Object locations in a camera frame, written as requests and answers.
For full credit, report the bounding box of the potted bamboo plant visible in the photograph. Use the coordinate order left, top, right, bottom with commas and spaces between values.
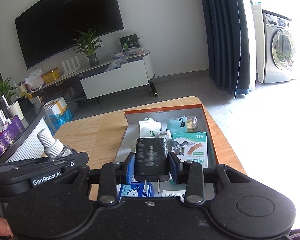
74, 29, 103, 67

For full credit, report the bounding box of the clear liquid refill bottle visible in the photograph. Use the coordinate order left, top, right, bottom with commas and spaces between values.
37, 128, 77, 159

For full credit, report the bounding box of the cardboard box on floor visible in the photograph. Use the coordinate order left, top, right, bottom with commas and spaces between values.
44, 96, 68, 116

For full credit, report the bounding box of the white router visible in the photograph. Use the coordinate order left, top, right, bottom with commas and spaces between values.
62, 56, 81, 77

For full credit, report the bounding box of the light blue toothpick holder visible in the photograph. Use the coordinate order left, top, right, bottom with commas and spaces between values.
167, 116, 198, 134

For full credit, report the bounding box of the teal bandage box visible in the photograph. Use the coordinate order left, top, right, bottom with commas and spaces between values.
172, 132, 208, 168

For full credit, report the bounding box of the white ribbed round cabinet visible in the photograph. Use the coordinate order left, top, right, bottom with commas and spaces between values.
0, 106, 48, 164

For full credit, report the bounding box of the purple storage box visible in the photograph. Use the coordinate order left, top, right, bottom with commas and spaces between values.
0, 115, 25, 156

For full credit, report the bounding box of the white cardboard box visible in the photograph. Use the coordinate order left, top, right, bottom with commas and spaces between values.
161, 190, 185, 202

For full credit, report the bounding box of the black television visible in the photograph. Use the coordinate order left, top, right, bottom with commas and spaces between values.
15, 0, 123, 69

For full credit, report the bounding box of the orange white cardboard tray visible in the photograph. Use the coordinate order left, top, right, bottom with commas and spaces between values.
115, 106, 216, 198

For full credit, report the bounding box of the blue plastic bag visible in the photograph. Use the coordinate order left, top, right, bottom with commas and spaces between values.
49, 108, 74, 130

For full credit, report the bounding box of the blue floss pick box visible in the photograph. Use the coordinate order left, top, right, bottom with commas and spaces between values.
116, 182, 155, 201

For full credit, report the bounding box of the dark blue curtain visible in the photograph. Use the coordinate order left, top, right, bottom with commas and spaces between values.
202, 0, 250, 96

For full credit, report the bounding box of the white paper cup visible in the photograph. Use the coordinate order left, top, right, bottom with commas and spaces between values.
7, 101, 24, 120

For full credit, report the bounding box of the white TV console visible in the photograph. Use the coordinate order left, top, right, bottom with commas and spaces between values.
30, 49, 155, 100

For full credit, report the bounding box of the black UGREEN charger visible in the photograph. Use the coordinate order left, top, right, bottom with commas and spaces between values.
134, 138, 170, 193

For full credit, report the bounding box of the black green display box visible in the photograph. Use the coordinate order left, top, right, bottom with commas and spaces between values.
120, 34, 140, 51

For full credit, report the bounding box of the white folding-prong charger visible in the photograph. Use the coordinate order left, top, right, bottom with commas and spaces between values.
158, 128, 172, 140

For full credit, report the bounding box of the yellow box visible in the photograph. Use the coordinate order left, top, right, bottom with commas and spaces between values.
42, 67, 61, 84

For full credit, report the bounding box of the washing machine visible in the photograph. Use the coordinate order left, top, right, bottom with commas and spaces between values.
251, 4, 295, 84

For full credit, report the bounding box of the white plastic bag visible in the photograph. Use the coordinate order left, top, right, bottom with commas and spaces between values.
25, 69, 45, 90

